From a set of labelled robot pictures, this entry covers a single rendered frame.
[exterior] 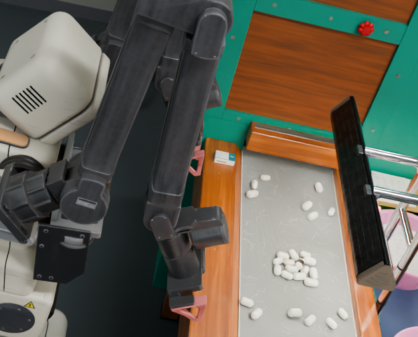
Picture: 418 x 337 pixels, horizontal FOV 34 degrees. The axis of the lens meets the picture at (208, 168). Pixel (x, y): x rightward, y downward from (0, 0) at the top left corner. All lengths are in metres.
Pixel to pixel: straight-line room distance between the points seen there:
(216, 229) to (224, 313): 0.49
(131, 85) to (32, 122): 0.29
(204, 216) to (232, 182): 0.82
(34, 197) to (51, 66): 0.22
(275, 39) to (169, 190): 0.95
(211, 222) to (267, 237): 0.74
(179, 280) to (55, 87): 0.41
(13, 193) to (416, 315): 1.22
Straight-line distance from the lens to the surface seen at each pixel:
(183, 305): 1.27
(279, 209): 2.02
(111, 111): 1.04
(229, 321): 1.65
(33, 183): 1.17
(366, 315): 1.81
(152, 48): 0.98
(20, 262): 1.51
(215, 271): 1.74
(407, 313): 2.01
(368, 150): 1.70
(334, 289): 1.86
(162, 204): 1.14
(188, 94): 1.02
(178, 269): 1.26
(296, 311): 1.74
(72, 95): 1.21
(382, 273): 1.44
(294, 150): 2.11
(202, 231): 1.20
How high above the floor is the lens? 2.02
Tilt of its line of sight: 38 degrees down
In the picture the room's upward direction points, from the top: 17 degrees clockwise
